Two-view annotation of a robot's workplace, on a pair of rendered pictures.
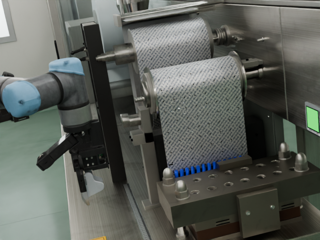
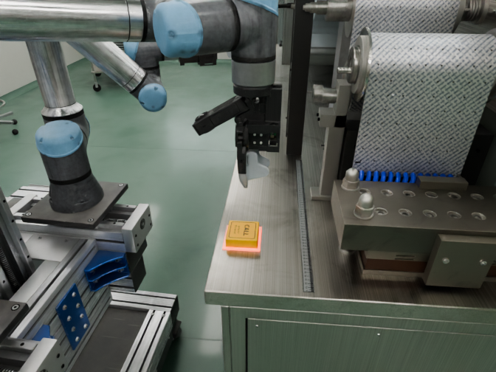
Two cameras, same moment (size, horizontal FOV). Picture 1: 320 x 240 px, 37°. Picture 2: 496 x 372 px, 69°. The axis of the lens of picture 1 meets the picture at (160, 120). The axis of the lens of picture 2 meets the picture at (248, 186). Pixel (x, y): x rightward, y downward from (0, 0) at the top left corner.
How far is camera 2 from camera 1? 0.52 m
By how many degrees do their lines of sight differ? 20
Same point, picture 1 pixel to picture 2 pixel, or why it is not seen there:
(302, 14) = not seen: outside the picture
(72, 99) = (252, 48)
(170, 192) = (348, 200)
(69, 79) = (253, 16)
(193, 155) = (389, 159)
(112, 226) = (271, 209)
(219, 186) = (415, 212)
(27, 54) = not seen: hidden behind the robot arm
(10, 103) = (160, 32)
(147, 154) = (333, 140)
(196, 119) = (410, 115)
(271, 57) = not seen: outside the picture
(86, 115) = (266, 76)
